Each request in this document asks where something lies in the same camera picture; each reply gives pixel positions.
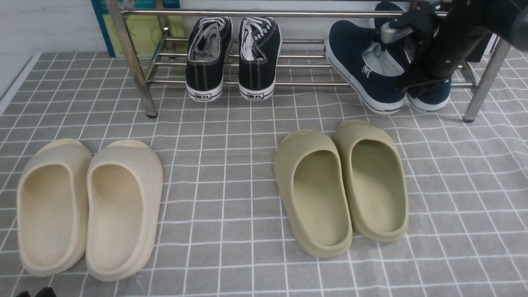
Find olive left foam slipper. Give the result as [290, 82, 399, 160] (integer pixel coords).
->
[273, 130, 353, 258]

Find teal yellow poster board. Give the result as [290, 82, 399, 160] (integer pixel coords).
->
[91, 0, 185, 58]

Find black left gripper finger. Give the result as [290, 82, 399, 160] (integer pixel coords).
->
[16, 291, 31, 297]

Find steel shoe rack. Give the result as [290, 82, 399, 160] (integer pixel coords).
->
[105, 0, 511, 123]

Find navy slip-on shoe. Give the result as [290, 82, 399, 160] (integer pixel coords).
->
[324, 19, 406, 115]
[373, 2, 451, 113]

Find black canvas sneaker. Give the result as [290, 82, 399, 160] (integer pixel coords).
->
[186, 16, 234, 103]
[239, 16, 282, 101]

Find olive right foam slipper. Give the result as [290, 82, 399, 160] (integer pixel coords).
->
[333, 120, 409, 243]

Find grey checked floor mat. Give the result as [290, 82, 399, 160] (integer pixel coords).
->
[1, 49, 527, 297]

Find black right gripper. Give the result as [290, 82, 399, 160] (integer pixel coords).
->
[381, 2, 487, 97]

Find black right canvas sneaker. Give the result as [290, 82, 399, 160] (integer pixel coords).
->
[239, 16, 282, 101]

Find black left canvas sneaker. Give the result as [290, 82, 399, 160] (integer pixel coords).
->
[186, 16, 234, 103]

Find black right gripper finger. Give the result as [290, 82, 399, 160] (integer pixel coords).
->
[35, 287, 56, 297]

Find cream left foam slipper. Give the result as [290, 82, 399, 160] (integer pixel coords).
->
[16, 139, 92, 277]

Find cream foam slipper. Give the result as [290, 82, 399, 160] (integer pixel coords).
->
[16, 139, 92, 277]
[85, 139, 163, 282]

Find olive foam slipper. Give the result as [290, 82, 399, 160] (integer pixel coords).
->
[333, 120, 409, 243]
[273, 130, 353, 258]

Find cream right foam slipper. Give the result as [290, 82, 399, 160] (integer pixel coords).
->
[85, 139, 163, 282]

